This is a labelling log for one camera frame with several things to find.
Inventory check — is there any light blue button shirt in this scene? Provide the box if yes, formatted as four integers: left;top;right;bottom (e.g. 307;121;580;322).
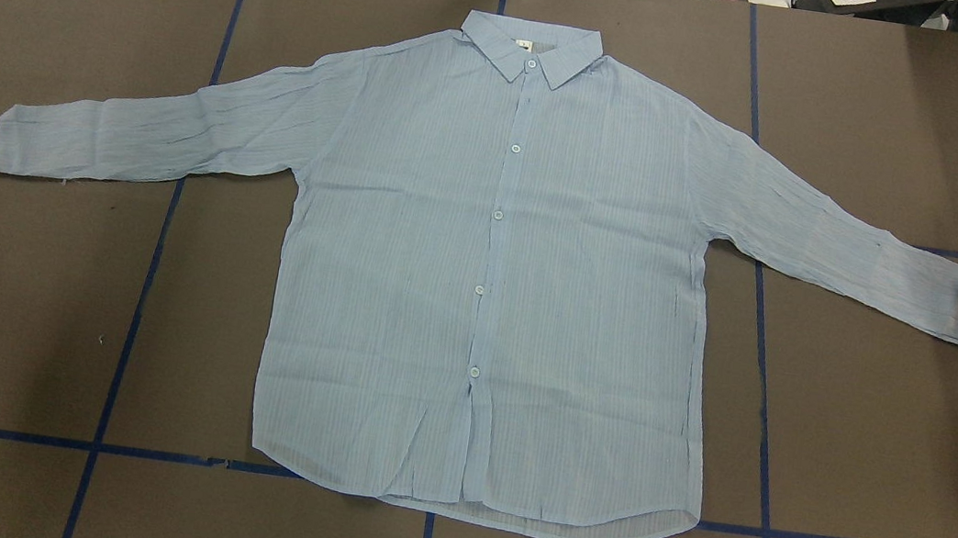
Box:
0;11;958;538

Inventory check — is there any black device with label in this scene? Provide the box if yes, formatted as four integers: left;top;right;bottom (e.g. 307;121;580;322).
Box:
791;0;958;29

